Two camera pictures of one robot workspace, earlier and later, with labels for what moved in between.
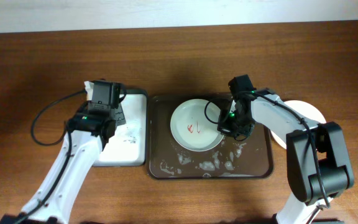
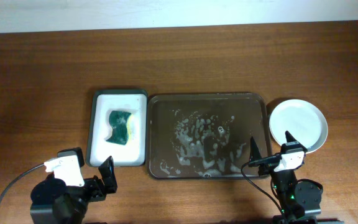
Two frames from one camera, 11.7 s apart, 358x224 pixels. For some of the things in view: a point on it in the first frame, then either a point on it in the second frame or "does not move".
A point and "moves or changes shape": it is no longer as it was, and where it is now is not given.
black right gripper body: (229, 125) to (272, 160)
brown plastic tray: (167, 158) does not move
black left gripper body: (118, 115) to (95, 185)
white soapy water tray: (129, 145) does not move
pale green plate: (190, 128) moves or changes shape
